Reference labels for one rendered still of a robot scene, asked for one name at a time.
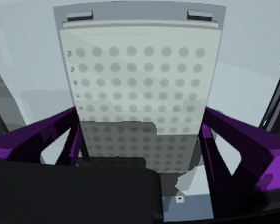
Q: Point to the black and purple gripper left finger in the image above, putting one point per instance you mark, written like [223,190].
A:
[26,143]

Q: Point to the white multi-well plate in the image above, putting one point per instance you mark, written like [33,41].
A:
[140,87]

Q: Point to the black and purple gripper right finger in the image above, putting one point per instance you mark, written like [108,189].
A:
[258,171]

